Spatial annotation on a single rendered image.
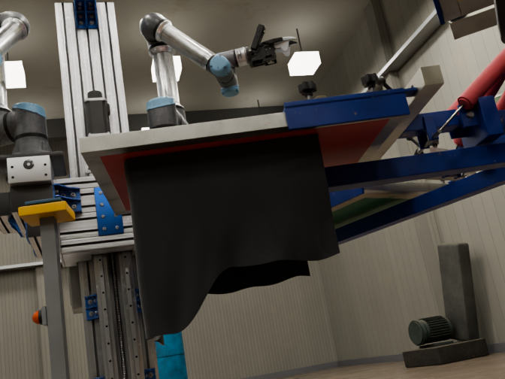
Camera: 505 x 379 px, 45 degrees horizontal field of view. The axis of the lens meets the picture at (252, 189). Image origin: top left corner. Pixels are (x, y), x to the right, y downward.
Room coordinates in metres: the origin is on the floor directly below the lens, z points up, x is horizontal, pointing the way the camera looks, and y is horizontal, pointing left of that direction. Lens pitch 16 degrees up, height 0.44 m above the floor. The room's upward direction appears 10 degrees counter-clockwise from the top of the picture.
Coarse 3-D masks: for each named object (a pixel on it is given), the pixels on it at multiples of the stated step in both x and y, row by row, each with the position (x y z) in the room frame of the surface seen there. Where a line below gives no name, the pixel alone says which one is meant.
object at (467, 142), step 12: (492, 96) 1.64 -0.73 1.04; (480, 108) 1.64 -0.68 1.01; (492, 108) 1.64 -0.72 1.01; (468, 120) 1.66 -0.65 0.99; (480, 120) 1.65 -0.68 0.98; (492, 120) 1.64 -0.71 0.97; (504, 120) 1.70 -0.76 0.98; (456, 132) 1.75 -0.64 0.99; (468, 132) 1.74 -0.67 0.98; (480, 132) 1.67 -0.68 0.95; (492, 132) 1.64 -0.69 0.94; (504, 132) 1.74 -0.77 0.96; (468, 144) 1.76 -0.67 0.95; (480, 144) 1.71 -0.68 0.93
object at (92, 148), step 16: (160, 128) 1.31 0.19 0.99; (176, 128) 1.32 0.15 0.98; (192, 128) 1.32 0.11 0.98; (208, 128) 1.33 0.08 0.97; (224, 128) 1.33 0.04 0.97; (240, 128) 1.33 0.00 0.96; (256, 128) 1.34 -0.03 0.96; (272, 128) 1.34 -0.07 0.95; (384, 128) 1.48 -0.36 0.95; (80, 144) 1.29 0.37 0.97; (96, 144) 1.29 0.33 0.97; (112, 144) 1.30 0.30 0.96; (128, 144) 1.30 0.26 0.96; (144, 144) 1.31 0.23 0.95; (160, 144) 1.32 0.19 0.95; (176, 144) 1.34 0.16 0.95; (96, 160) 1.35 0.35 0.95; (368, 160) 1.75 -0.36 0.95; (96, 176) 1.46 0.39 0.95; (112, 192) 1.62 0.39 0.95; (112, 208) 1.78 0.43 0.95
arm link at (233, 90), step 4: (232, 68) 2.28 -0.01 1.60; (236, 76) 2.30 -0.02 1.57; (232, 80) 2.25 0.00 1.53; (236, 80) 2.29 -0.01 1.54; (220, 84) 2.27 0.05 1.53; (224, 84) 2.25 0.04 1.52; (228, 84) 2.26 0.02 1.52; (232, 84) 2.27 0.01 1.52; (236, 84) 2.29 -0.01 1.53; (224, 88) 2.28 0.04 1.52; (228, 88) 2.28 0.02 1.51; (232, 88) 2.28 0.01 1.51; (236, 88) 2.29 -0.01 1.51; (224, 92) 2.29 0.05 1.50; (228, 92) 2.29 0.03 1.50; (232, 92) 2.30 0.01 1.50; (236, 92) 2.31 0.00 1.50; (228, 96) 2.33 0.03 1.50; (232, 96) 2.34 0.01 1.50
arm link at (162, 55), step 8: (152, 48) 2.31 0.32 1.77; (160, 48) 2.30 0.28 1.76; (168, 48) 2.32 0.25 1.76; (152, 56) 2.35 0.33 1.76; (160, 56) 2.31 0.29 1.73; (168, 56) 2.32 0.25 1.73; (160, 64) 2.31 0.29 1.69; (168, 64) 2.32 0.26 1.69; (160, 72) 2.31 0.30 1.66; (168, 72) 2.32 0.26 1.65; (160, 80) 2.32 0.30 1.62; (168, 80) 2.31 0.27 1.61; (176, 80) 2.35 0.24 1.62; (160, 88) 2.32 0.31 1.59; (168, 88) 2.31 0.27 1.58; (176, 88) 2.34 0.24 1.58; (160, 96) 2.32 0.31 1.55; (176, 96) 2.33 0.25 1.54; (176, 104) 2.31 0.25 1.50; (184, 112) 2.34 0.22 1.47; (184, 120) 2.32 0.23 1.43
